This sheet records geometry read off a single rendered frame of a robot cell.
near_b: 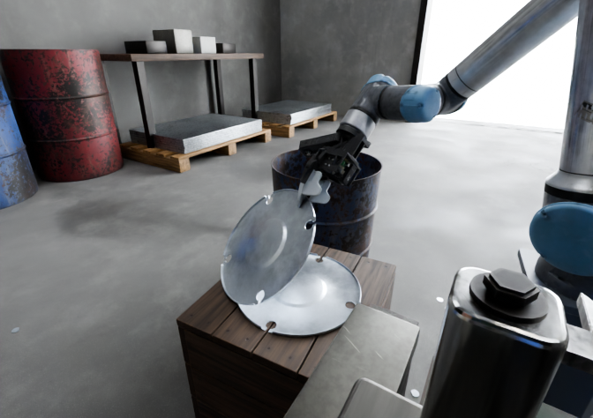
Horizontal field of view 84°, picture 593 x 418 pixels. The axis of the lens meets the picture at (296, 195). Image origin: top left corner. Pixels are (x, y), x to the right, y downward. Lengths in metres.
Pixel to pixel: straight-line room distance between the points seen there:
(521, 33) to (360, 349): 0.64
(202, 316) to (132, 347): 0.53
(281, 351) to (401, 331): 0.39
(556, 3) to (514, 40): 0.07
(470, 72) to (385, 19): 4.06
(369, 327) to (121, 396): 0.92
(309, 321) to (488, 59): 0.63
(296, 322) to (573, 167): 0.54
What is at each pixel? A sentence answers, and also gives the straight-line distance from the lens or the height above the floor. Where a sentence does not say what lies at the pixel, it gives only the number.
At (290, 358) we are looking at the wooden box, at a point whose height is 0.35.
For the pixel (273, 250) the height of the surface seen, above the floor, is 0.46.
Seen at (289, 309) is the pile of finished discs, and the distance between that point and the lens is 0.75.
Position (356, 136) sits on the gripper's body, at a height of 0.69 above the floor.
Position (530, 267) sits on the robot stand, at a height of 0.45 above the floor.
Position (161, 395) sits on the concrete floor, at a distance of 1.11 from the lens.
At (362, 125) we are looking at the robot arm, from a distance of 0.77.
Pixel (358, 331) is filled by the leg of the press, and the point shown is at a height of 0.64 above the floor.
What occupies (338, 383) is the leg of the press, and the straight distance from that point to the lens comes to 0.28.
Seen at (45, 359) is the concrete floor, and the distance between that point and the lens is 1.36.
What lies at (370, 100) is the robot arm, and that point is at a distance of 0.79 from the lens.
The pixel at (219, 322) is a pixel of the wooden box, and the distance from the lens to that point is 0.74.
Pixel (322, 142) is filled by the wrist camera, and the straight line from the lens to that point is 0.79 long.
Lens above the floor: 0.86
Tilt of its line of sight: 24 degrees down
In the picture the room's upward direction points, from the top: straight up
